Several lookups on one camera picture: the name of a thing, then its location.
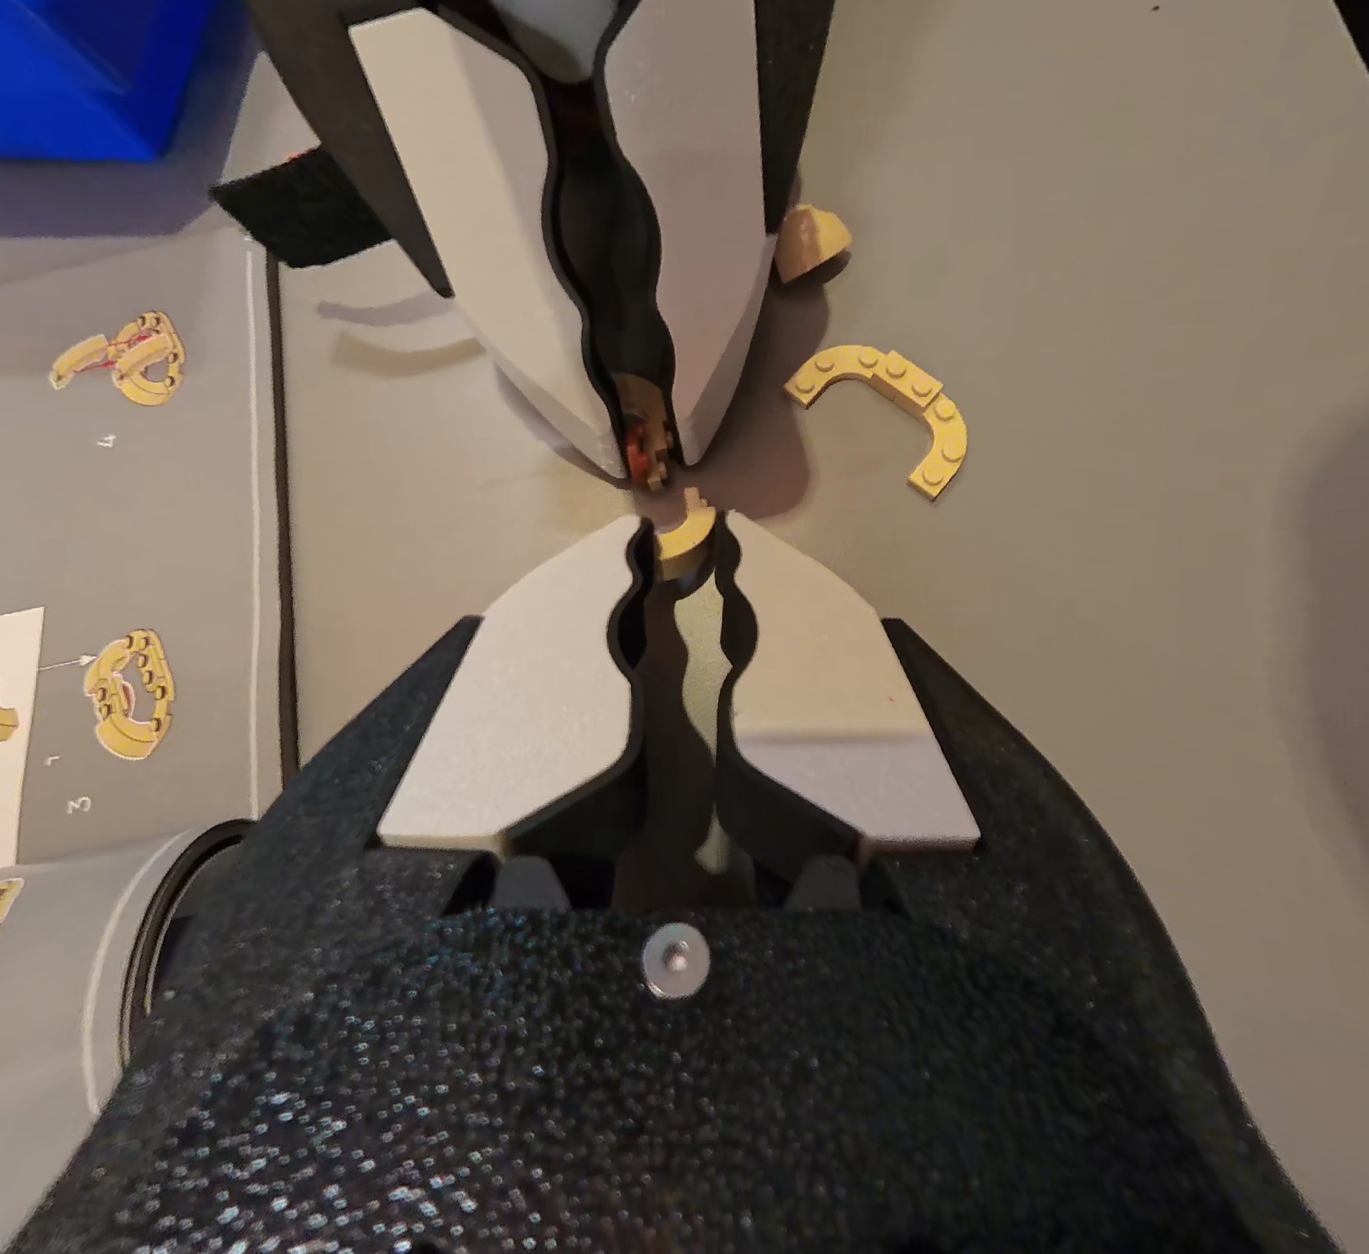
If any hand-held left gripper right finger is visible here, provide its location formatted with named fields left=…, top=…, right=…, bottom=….
left=718, top=511, right=985, bottom=852

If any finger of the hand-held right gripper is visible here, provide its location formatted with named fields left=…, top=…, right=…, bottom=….
left=350, top=2, right=626, bottom=474
left=600, top=0, right=778, bottom=464

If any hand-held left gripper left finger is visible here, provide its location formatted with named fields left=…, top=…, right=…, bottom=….
left=377, top=518, right=650, bottom=852

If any blue plastic bin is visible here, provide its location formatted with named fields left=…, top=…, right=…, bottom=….
left=0, top=0, right=233, bottom=162

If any large tan arch brick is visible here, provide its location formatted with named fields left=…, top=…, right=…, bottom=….
left=653, top=491, right=725, bottom=573
left=784, top=344, right=972, bottom=501

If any brown round toy brick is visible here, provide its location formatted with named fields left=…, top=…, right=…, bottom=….
left=619, top=419, right=685, bottom=487

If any tan quarter-round brick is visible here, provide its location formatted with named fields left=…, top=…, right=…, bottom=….
left=775, top=206, right=856, bottom=290

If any grey instruction booklet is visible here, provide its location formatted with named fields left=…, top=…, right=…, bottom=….
left=0, top=206, right=301, bottom=1190

